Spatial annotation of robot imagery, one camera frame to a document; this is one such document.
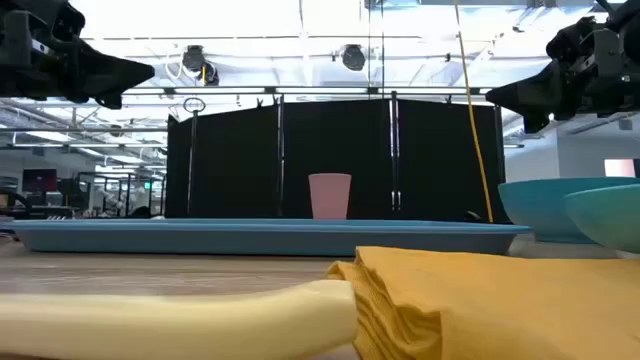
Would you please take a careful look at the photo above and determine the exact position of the monitor with red screen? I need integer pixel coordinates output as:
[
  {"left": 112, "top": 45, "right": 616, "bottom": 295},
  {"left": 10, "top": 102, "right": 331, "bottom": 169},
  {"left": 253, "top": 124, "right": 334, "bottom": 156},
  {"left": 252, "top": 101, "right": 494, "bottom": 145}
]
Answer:
[{"left": 21, "top": 168, "right": 59, "bottom": 194}]

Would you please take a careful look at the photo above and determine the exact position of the yellow napkin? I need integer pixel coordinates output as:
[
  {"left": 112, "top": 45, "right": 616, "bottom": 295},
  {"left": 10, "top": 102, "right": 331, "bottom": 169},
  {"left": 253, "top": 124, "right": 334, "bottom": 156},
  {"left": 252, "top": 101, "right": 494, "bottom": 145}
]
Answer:
[{"left": 326, "top": 245, "right": 640, "bottom": 360}]

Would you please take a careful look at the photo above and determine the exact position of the blue plastic tray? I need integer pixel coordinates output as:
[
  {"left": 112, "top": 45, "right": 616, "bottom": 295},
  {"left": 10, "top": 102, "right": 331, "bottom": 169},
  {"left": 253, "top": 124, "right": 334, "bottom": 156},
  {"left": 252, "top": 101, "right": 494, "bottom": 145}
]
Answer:
[{"left": 10, "top": 217, "right": 532, "bottom": 258}]

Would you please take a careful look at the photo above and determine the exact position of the yellow hanging cable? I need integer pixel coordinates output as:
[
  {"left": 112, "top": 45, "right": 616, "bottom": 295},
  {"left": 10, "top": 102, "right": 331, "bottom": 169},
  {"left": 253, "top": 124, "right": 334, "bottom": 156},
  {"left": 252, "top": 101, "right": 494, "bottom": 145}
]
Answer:
[{"left": 452, "top": 0, "right": 496, "bottom": 224}]

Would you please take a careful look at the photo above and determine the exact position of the black partition screen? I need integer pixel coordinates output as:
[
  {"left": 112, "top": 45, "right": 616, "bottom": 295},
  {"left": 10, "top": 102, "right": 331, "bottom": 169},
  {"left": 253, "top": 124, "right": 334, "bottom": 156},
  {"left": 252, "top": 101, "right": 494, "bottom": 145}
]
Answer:
[{"left": 164, "top": 95, "right": 507, "bottom": 221}]

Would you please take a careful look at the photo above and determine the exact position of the knife with cream handle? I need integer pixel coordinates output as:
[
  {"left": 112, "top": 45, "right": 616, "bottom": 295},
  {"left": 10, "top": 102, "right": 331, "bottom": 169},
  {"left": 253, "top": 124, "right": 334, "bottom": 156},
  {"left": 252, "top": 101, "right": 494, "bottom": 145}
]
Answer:
[{"left": 0, "top": 278, "right": 359, "bottom": 360}]

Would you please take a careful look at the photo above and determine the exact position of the black ceiling spotlight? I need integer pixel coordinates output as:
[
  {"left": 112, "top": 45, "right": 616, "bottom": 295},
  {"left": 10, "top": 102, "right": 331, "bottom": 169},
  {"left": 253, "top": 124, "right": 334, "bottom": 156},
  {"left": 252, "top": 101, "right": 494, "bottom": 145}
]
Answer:
[
  {"left": 340, "top": 43, "right": 368, "bottom": 73},
  {"left": 181, "top": 44, "right": 220, "bottom": 87}
]

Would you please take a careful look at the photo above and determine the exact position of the blue plastic bowl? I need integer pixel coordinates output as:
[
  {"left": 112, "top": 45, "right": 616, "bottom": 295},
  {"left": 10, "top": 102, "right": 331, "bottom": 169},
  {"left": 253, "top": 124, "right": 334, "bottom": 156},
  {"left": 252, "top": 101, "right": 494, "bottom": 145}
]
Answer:
[{"left": 497, "top": 176, "right": 640, "bottom": 245}]

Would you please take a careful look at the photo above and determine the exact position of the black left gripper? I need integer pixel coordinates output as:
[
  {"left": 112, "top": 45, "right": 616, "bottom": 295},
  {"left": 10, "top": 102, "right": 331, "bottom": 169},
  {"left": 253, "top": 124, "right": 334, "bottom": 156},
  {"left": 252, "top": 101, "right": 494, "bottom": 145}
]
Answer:
[{"left": 0, "top": 0, "right": 157, "bottom": 111}]

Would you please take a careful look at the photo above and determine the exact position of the pink plastic cup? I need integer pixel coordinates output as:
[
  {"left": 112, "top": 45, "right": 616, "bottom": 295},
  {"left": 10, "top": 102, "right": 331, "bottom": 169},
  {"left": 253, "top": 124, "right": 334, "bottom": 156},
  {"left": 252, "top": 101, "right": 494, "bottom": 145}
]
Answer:
[{"left": 307, "top": 172, "right": 353, "bottom": 221}]

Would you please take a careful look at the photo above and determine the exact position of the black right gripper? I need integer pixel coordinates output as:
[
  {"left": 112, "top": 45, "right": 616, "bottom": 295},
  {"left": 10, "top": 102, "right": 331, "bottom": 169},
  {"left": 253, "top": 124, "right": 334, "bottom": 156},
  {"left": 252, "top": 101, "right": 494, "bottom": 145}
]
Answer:
[{"left": 484, "top": 0, "right": 640, "bottom": 135}]

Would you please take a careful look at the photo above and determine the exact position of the green plastic plate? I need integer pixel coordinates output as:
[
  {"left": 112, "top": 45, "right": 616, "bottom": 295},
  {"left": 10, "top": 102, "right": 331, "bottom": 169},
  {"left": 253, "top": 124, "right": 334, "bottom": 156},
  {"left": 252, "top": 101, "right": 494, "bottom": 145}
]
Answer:
[{"left": 563, "top": 183, "right": 640, "bottom": 255}]

